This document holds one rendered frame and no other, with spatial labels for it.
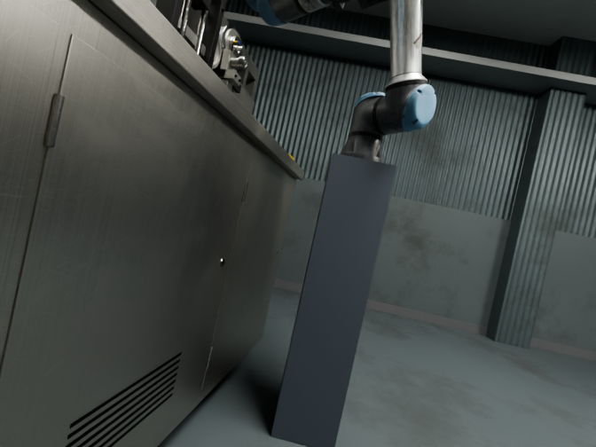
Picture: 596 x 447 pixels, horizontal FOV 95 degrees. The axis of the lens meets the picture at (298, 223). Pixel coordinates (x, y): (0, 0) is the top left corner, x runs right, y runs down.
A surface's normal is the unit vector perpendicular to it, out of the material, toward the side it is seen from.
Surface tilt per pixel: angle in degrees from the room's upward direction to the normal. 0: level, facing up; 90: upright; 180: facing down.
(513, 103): 90
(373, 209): 90
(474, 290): 90
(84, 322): 90
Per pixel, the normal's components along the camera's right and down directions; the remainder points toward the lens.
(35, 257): 0.95, 0.21
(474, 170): -0.05, 0.00
